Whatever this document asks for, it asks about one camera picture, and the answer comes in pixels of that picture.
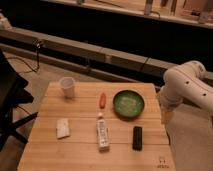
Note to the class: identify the pale yellow gripper tip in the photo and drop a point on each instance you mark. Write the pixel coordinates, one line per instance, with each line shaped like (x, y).
(167, 115)

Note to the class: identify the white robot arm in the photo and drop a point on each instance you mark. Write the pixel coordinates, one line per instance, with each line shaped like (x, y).
(184, 81)

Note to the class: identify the green bowl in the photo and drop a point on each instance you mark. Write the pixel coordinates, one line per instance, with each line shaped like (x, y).
(128, 104)

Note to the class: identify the black rectangular block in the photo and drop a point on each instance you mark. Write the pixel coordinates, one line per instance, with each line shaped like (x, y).
(137, 138)

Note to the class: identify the orange carrot toy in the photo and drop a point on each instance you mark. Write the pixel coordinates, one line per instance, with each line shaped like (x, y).
(102, 101)

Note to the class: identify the translucent plastic cup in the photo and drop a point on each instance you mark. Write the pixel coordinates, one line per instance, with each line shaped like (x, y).
(67, 86)

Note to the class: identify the black chair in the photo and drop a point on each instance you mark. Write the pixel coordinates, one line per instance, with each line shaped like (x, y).
(12, 93)

